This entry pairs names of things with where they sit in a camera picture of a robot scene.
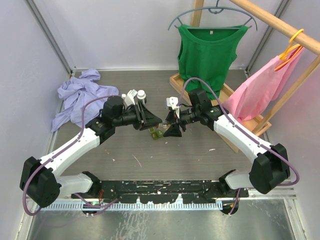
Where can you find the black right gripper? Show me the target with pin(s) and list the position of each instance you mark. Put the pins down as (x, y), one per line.
(173, 130)

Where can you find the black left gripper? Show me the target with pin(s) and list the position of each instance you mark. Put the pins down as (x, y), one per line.
(151, 121)

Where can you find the clear pill bottle orange cap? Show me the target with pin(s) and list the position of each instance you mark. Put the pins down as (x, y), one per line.
(165, 125)

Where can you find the green pill organizer box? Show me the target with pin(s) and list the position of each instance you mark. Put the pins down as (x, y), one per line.
(156, 133)

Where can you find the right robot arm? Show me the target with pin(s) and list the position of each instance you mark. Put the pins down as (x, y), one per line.
(269, 163)

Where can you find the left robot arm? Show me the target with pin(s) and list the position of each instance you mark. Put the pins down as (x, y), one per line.
(42, 178)

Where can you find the white capped dark pill bottle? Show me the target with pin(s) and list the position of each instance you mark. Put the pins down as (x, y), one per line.
(141, 96)

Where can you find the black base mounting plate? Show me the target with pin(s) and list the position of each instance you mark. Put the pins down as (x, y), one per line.
(160, 191)

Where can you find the green tank top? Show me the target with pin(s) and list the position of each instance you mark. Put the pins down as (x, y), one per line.
(207, 53)

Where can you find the lavender crumpled shirt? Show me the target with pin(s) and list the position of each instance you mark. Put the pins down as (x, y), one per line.
(78, 91)

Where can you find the pink shirt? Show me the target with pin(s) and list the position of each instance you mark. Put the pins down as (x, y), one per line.
(254, 95)

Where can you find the grey clothes hanger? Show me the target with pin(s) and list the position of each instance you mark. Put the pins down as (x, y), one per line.
(217, 17)

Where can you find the yellow clothes hanger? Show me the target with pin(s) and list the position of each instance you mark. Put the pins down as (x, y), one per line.
(290, 52)

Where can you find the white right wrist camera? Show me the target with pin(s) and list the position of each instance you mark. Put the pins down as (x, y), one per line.
(173, 103)

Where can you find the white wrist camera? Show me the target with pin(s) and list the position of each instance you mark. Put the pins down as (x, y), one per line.
(173, 103)
(129, 98)

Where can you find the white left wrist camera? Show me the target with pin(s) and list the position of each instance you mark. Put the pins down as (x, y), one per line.
(129, 98)

